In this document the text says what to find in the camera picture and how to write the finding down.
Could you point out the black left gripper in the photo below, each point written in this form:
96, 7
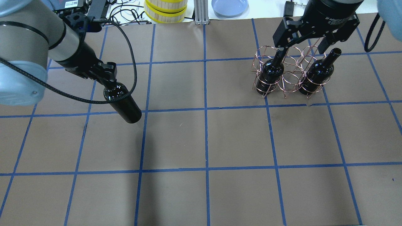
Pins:
82, 59

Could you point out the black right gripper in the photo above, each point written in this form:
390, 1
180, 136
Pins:
330, 12

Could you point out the dark wine bottle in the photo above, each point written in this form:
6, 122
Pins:
127, 107
269, 76

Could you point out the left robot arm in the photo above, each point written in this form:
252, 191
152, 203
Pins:
30, 35

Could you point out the dark wine bottle in basket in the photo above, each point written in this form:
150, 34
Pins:
269, 76

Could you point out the yellow rimmed wooden basket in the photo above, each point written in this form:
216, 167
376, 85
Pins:
165, 11

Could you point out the black power adapter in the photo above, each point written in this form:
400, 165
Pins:
288, 8

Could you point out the blue plate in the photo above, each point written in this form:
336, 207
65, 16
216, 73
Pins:
229, 8

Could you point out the copper wire wine basket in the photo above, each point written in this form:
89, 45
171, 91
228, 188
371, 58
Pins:
295, 68

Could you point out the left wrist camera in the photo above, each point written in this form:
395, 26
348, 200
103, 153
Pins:
80, 22

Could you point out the aluminium frame post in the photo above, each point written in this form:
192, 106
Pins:
201, 12

